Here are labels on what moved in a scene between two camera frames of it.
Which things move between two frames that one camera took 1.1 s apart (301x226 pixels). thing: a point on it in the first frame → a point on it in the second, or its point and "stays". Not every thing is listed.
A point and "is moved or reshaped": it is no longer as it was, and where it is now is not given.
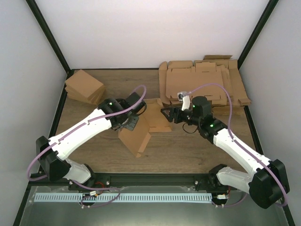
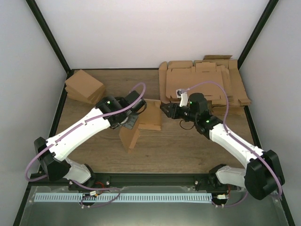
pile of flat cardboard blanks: (176, 76) stays
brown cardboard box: (154, 119) is moved or reshaped
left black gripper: (130, 126) stays
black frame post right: (250, 44) stays
